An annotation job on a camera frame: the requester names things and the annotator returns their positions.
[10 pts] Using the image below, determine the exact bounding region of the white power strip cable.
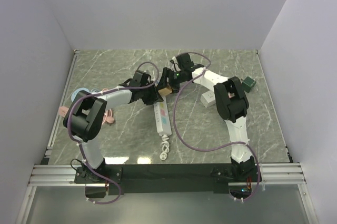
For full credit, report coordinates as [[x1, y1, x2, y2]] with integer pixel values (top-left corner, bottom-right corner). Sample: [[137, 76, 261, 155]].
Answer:
[[159, 133, 171, 161]]

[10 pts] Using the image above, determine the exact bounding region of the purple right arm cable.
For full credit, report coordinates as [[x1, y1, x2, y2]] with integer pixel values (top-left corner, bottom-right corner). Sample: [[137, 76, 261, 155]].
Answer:
[[173, 52, 262, 201]]

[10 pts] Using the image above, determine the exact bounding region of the plain white cube adapter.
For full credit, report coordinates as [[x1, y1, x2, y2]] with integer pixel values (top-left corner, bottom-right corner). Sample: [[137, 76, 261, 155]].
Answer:
[[200, 91, 215, 108]]

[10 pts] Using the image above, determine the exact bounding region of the aluminium rail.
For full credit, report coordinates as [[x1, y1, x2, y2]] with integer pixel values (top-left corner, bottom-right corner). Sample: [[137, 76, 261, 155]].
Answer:
[[16, 163, 318, 223], [37, 49, 80, 165]]

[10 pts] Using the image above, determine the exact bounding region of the aluminium left side rail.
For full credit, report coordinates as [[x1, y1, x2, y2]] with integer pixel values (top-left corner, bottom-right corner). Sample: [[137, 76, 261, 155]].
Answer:
[[37, 49, 80, 165]]

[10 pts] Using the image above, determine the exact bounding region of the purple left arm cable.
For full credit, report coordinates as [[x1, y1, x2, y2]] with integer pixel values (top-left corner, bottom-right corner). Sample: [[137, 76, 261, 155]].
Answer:
[[67, 62, 160, 206]]

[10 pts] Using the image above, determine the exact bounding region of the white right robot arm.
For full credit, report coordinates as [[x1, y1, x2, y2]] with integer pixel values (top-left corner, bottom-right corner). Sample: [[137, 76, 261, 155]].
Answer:
[[157, 52, 258, 181]]

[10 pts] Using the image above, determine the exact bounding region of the light blue round socket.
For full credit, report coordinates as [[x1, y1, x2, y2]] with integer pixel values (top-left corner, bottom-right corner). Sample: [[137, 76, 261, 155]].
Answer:
[[71, 87, 90, 102]]

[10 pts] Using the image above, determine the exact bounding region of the dark green cube adapter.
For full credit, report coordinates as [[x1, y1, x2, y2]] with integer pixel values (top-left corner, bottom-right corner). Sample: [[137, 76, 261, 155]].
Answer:
[[242, 76, 256, 93]]

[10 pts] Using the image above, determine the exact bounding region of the white power strip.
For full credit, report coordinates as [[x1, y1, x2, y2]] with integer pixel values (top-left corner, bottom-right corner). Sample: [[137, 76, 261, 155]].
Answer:
[[153, 97, 172, 136]]

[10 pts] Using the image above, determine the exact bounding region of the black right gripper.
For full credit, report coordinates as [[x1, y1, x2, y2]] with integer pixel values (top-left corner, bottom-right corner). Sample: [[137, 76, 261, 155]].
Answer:
[[156, 67, 185, 96]]

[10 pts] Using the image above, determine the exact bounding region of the tan cube plug adapter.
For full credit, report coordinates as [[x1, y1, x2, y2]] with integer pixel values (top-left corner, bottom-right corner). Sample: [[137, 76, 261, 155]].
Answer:
[[158, 85, 173, 97]]

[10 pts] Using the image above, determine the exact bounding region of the aluminium front rail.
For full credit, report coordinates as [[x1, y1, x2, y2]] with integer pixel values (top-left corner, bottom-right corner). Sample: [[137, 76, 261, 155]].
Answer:
[[16, 163, 318, 223]]

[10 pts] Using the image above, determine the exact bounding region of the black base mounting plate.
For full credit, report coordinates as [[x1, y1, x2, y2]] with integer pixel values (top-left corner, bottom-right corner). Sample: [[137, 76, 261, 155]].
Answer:
[[74, 163, 262, 198]]

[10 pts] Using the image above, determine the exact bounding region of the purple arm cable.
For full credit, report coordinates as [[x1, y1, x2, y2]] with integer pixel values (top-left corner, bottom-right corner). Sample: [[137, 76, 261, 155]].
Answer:
[[173, 52, 262, 201], [67, 62, 160, 206]]

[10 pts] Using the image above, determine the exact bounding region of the pink cube plug adapter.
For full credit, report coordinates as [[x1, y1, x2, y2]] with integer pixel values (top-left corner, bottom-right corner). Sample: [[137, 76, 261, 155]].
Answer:
[[228, 93, 235, 99]]

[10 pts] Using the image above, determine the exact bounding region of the pink power strip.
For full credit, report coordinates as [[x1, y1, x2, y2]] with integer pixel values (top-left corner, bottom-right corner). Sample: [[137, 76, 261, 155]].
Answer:
[[58, 106, 69, 118]]

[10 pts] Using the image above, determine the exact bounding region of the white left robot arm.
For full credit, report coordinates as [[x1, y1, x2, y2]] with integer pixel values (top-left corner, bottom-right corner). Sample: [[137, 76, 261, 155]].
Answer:
[[63, 70, 163, 183]]

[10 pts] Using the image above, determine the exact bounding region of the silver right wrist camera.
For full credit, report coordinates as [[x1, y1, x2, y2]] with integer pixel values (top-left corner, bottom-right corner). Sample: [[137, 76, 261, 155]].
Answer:
[[170, 56, 181, 72]]

